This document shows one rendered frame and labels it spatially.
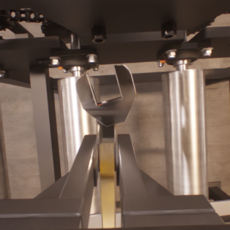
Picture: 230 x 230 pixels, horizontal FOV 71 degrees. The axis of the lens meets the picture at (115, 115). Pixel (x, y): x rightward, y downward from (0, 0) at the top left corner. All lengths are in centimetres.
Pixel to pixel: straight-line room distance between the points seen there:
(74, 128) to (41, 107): 20
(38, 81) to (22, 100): 92
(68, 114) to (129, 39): 23
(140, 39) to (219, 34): 19
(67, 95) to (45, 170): 30
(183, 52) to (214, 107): 113
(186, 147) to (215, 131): 114
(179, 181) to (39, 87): 51
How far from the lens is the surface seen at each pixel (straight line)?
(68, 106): 43
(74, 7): 28
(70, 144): 44
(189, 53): 48
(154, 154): 143
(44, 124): 59
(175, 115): 46
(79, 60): 45
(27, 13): 46
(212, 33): 48
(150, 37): 43
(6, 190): 61
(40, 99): 59
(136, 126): 135
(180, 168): 49
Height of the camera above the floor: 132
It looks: 86 degrees down
